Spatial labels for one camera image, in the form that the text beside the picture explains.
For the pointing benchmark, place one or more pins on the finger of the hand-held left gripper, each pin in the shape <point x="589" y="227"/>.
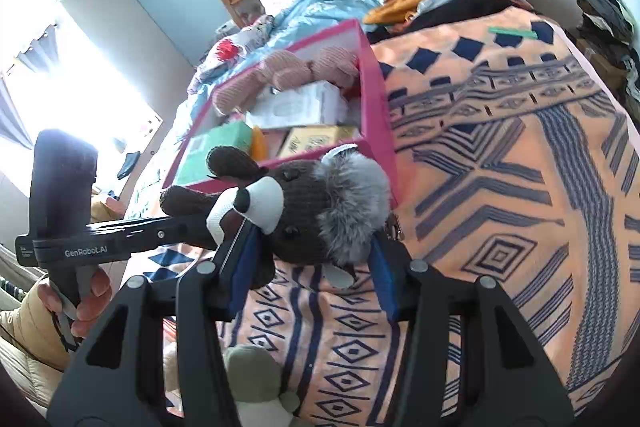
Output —
<point x="165" y="232"/>

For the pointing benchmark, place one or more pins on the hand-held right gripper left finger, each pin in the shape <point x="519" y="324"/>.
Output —
<point x="244" y="274"/>

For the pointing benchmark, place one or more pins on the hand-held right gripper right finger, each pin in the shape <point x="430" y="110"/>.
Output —
<point x="384" y="277"/>

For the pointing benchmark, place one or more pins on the brown knitted plush toy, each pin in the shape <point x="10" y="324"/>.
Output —
<point x="300" y="207"/>

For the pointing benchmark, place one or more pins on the pink fabric storage box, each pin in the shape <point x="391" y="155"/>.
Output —
<point x="372" y="107"/>

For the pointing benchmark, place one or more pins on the person's left hand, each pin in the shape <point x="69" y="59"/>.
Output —
<point x="95" y="292"/>

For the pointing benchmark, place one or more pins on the dark cloth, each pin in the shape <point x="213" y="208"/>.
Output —
<point x="129" y="164"/>

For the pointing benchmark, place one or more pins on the green box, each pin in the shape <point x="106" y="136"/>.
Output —
<point x="210" y="152"/>

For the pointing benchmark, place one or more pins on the grey window curtain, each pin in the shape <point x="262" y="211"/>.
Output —
<point x="10" y="107"/>

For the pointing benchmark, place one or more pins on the green plush toy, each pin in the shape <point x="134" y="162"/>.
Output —
<point x="255" y="377"/>

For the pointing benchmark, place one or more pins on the orange packet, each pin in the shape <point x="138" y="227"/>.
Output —
<point x="260" y="147"/>

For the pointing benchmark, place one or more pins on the yellow patterned box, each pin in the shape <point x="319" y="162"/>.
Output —
<point x="315" y="139"/>

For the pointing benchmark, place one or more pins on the orange patterned blanket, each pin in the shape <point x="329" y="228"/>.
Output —
<point x="500" y="157"/>

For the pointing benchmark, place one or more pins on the white tissue packet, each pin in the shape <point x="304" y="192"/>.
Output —
<point x="300" y="104"/>

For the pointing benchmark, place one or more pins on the red white printed quilt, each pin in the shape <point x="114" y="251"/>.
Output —
<point x="230" y="49"/>

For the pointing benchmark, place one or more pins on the pink striped plush toy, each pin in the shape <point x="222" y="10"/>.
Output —
<point x="285" y="69"/>

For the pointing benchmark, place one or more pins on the mustard yellow cloth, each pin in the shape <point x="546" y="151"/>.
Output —
<point x="395" y="9"/>

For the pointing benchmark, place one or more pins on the green strip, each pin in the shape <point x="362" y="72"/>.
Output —
<point x="512" y="33"/>

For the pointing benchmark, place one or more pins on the pile of clothes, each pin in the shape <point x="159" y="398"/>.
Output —
<point x="607" y="22"/>

